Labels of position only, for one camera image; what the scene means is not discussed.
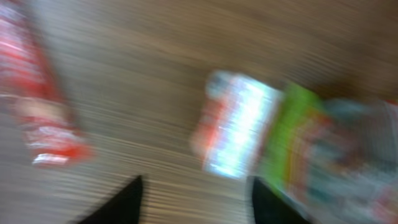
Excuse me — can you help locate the green Haribo gummy bag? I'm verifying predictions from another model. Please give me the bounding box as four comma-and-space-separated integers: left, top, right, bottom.
259, 84, 397, 224

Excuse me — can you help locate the small red carton box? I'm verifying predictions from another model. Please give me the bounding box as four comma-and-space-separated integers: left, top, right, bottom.
191, 70, 283, 179

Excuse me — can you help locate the red Nescafe stick sachet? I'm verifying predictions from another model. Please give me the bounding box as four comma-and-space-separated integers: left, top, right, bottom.
1, 1, 91, 166

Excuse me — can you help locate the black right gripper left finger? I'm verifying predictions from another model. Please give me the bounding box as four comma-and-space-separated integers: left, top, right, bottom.
78, 175, 144, 224

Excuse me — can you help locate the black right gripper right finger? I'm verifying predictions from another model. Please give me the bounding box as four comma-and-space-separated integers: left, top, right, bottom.
251, 177, 310, 224

